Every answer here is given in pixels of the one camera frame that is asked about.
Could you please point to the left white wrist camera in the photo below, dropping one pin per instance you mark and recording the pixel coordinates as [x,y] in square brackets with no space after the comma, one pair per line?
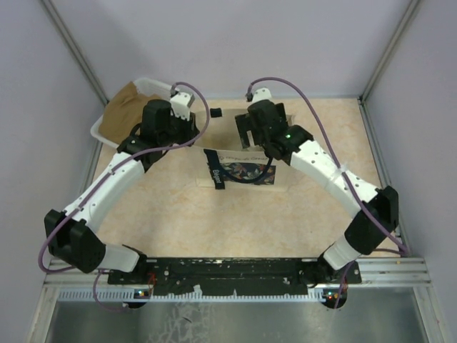
[181,105]

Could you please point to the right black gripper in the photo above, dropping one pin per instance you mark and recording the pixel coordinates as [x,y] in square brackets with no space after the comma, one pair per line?
[244,126]

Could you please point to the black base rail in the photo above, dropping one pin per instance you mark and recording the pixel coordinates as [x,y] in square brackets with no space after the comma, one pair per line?
[248,278]

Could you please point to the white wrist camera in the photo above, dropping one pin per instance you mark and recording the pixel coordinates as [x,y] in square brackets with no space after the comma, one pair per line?
[181,105]
[258,95]

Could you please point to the beige canvas bag floral pocket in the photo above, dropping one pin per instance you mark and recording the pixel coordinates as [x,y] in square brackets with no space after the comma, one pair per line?
[220,162]

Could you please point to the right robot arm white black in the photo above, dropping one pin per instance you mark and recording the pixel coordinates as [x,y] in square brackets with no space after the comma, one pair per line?
[374,211]

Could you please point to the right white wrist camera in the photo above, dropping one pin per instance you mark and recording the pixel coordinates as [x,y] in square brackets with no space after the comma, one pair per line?
[258,95]

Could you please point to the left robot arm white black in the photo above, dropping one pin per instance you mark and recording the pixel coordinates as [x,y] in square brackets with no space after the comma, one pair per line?
[71,233]

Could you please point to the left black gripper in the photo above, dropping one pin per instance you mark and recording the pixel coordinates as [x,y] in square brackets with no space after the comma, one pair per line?
[191,129]

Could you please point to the brown cloth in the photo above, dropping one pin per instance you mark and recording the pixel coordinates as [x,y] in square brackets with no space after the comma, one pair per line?
[123,112]

